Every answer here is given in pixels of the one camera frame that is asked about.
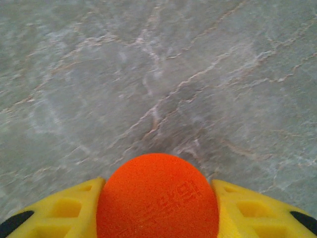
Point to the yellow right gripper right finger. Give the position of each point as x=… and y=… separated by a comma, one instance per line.
x=260, y=218

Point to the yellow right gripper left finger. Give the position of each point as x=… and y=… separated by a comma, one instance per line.
x=57, y=218

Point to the orange pill bottle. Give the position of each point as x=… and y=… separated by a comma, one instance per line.
x=158, y=198

